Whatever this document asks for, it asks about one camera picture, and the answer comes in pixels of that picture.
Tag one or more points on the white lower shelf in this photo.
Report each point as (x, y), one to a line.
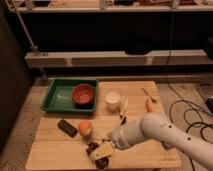
(116, 58)

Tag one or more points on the knife with pale handle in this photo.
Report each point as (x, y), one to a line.
(123, 109)

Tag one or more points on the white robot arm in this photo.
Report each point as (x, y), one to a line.
(157, 127)

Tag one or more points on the white upper shelf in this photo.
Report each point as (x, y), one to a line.
(110, 5)

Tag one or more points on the black rectangular block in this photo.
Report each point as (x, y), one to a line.
(67, 128)

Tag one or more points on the green plastic tray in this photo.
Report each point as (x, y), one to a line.
(58, 97)

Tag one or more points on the dark object on shelf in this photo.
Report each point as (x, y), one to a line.
(138, 47)

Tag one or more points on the orange peach fruit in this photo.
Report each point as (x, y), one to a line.
(85, 128)

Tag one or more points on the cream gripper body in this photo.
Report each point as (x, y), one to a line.
(104, 150)

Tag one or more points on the white shelf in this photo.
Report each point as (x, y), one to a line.
(116, 58)
(110, 5)

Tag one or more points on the metal diagonal pole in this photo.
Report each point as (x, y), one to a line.
(43, 77)

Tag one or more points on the dark red grape bunch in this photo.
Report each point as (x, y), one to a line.
(100, 164)

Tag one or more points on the orange carrot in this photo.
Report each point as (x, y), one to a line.
(149, 107)

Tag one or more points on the orange red bowl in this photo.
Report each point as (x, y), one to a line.
(83, 94)

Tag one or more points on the white metal cup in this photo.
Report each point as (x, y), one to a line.
(112, 100)

